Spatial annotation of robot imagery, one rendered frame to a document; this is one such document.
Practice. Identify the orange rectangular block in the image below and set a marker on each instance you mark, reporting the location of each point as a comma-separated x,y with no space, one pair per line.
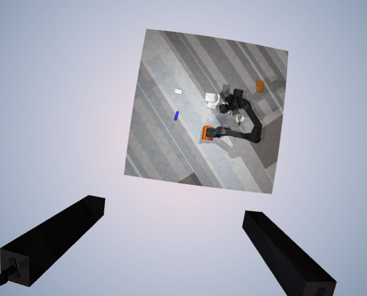
260,86

